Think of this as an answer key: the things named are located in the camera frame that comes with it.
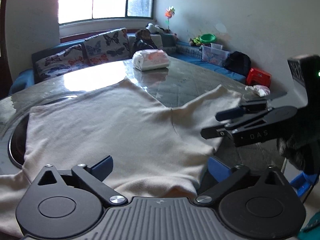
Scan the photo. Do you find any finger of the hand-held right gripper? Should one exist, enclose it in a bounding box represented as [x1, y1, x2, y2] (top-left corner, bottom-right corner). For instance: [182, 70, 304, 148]
[201, 110, 270, 140]
[215, 91, 288, 121]

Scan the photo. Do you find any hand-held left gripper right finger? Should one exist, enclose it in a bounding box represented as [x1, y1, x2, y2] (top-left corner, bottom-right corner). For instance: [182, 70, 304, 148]
[196, 156, 292, 204]

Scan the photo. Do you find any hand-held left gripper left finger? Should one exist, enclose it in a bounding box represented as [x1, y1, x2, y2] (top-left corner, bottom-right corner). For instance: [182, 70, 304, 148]
[31, 155, 128, 207]

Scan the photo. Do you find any cream long-sleeve garment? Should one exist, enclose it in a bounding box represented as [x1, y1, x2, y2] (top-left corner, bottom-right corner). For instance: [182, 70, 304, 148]
[0, 78, 242, 238]

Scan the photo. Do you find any person's right hand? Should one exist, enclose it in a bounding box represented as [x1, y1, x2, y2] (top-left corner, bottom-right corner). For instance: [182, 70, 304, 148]
[276, 132, 320, 175]

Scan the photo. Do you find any white crumpled cloth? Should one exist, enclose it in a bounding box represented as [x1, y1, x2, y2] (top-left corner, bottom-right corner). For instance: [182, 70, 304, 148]
[245, 84, 271, 97]

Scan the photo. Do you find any red plastic stool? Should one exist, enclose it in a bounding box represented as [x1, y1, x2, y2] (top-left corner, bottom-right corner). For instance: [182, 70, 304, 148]
[246, 67, 273, 87]

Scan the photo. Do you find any black bag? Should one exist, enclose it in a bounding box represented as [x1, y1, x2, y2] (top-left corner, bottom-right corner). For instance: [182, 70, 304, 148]
[223, 51, 252, 77]

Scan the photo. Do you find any clear plastic storage box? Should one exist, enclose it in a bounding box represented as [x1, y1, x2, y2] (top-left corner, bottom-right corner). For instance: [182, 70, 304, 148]
[201, 43, 229, 67]

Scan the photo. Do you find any blue plastic stool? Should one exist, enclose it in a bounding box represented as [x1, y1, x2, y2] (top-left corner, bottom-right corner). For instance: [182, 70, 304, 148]
[291, 171, 318, 201]

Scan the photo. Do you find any green plastic bowl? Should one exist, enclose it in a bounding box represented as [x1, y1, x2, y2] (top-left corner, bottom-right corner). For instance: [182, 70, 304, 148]
[200, 34, 217, 44]

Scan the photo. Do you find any built-in round induction cooker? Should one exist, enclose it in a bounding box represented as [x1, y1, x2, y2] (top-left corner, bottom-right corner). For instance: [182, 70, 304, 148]
[9, 94, 78, 169]

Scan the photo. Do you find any soft tissue pack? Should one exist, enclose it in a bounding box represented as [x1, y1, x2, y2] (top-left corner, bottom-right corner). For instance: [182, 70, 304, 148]
[132, 50, 170, 71]

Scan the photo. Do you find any white cushion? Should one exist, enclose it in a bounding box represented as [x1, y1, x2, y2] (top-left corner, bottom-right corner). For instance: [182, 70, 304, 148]
[150, 34, 164, 49]

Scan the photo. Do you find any person's teal clothing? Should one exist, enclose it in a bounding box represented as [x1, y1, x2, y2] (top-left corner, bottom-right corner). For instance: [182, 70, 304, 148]
[299, 216, 320, 233]

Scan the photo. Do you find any butterfly print cushion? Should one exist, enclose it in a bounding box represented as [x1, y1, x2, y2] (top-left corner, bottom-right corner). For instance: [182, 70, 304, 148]
[84, 28, 131, 66]
[35, 44, 87, 81]

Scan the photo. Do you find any white plush toy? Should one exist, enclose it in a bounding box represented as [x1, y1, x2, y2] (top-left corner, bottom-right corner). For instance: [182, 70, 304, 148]
[146, 23, 161, 34]

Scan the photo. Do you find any blue sofa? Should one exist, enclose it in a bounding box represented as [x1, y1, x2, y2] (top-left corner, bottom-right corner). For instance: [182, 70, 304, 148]
[10, 35, 251, 96]

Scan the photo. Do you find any colourful pinwheel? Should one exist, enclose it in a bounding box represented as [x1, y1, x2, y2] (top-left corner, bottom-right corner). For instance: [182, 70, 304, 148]
[164, 6, 176, 32]

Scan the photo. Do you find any window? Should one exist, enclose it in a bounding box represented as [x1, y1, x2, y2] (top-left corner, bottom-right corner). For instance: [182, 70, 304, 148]
[58, 0, 156, 26]

